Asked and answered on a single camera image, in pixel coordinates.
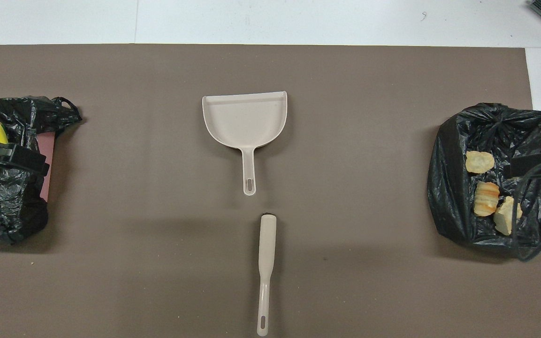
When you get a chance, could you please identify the round pale yellow foam piece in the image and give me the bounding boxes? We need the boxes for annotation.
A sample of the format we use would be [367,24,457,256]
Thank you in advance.
[466,151,495,174]

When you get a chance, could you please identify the ridged orange yellow foam piece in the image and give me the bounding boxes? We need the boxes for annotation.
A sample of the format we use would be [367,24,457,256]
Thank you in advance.
[474,182,500,217]

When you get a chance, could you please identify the wedge pale yellow foam piece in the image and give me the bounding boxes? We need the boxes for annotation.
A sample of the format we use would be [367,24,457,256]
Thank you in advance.
[494,196,522,236]

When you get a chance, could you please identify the beige plastic dustpan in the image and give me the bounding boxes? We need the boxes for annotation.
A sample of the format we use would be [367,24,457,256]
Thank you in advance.
[202,91,288,196]

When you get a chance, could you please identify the beige hand brush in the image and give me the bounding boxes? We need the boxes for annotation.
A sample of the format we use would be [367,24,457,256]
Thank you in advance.
[257,212,277,337]

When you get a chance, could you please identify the crumpled black trash bag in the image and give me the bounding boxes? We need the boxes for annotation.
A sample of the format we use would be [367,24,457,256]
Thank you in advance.
[0,96,83,246]

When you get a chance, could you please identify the bulky black trash bag bin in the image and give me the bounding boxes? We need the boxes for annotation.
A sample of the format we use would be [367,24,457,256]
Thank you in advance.
[427,102,541,260]

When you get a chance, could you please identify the brown table mat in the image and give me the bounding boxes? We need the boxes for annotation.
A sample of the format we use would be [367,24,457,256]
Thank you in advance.
[0,44,541,338]

